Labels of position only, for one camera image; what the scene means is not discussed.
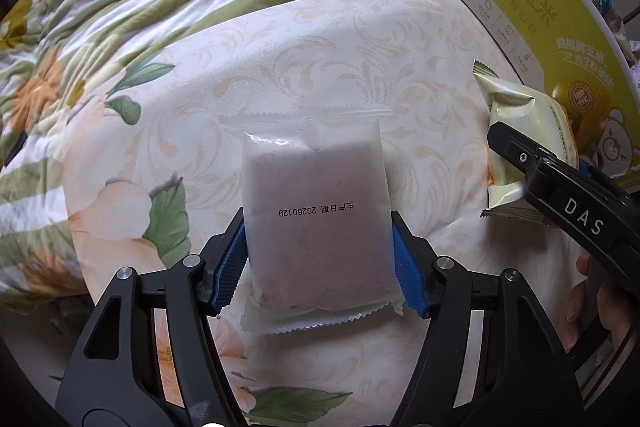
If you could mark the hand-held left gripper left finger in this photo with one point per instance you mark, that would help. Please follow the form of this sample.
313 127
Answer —
227 267

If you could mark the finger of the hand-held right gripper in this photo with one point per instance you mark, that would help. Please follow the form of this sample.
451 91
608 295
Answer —
565 202

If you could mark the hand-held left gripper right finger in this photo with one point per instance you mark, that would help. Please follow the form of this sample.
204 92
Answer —
407 272

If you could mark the pale green snack packet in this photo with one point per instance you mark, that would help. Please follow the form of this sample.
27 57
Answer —
525 117

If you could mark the translucent white snack packet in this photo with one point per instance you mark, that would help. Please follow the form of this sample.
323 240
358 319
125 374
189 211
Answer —
315 207

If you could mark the yellow corn product box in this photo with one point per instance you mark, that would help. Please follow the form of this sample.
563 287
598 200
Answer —
540 7

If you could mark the person's right hand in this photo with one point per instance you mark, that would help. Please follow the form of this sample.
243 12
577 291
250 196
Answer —
575 307

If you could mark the blue snack packet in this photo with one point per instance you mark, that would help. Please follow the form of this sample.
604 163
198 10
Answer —
605 7

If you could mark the peach floral bed sheet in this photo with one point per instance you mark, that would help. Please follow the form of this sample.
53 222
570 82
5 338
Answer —
325 57

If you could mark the floral striped duvet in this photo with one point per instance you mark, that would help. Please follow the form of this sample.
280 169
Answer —
125 7

